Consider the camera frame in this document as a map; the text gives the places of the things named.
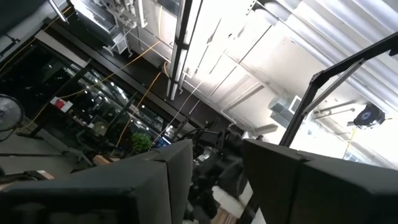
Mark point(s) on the blue lit screen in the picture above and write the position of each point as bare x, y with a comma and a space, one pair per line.
163, 142

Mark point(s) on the grey ventilation duct box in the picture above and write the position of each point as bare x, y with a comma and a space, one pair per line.
281, 107

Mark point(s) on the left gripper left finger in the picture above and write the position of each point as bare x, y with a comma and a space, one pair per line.
93, 193

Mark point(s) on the red and white sign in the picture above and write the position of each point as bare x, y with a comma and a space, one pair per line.
60, 104

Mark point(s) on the black round standing fan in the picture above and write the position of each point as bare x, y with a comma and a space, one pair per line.
9, 113

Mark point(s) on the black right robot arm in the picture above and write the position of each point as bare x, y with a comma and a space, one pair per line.
224, 165

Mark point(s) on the green leafy plant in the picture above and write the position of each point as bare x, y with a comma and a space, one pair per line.
141, 142

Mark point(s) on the long hanging ceiling light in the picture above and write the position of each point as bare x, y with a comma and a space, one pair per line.
180, 46

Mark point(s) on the brown cardboard box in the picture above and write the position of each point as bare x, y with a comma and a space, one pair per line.
101, 160
43, 175

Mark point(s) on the black metal rig frame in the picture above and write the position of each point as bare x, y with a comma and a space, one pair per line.
342, 64

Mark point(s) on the black round ceiling device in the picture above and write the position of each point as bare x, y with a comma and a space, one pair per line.
370, 115

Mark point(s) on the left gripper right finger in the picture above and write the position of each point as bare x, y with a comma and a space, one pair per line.
326, 193

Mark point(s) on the grey ceiling equipment unit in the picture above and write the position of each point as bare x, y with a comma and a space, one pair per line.
99, 21

